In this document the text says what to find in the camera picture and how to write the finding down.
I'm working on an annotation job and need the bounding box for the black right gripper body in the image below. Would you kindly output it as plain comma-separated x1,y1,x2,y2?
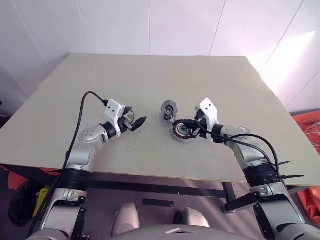
195,111,210,139

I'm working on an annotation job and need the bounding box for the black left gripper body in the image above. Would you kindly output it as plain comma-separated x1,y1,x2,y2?
116,115,134,138

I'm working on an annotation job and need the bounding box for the silver round motor lid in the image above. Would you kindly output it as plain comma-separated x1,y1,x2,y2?
124,110,135,124

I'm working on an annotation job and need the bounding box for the silver motor housing with windings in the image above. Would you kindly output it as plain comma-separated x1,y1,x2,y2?
171,118,199,145

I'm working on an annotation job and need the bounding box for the silver spoked rotor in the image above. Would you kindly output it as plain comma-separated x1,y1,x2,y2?
159,99,179,124

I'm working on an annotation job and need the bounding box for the pale rounded robot foot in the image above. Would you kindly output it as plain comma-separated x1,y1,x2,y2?
174,207,211,229
111,201,141,236

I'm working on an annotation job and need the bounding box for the silver robot torso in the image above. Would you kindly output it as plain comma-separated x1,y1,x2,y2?
27,221,278,240

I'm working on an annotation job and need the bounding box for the yellow object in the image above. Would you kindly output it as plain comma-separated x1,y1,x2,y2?
31,187,50,219

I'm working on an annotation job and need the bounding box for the orange cloth under table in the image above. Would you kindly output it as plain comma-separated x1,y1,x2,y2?
0,165,61,192

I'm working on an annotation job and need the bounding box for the black rounded bag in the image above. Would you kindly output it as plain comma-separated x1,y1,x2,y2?
8,180,41,227

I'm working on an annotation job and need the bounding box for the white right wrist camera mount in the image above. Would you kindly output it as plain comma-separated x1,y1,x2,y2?
194,97,220,133

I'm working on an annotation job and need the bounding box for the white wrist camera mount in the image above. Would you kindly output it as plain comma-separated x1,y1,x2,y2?
194,97,220,133
104,99,126,131

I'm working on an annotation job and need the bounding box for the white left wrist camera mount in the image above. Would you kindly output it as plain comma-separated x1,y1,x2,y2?
104,99,126,131

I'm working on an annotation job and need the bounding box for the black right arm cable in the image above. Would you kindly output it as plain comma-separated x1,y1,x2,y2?
189,119,281,182

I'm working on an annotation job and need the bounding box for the black table frame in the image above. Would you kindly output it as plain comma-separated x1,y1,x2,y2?
0,163,251,216

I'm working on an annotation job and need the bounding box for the orange mat with cords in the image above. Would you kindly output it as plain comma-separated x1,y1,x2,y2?
290,107,320,151

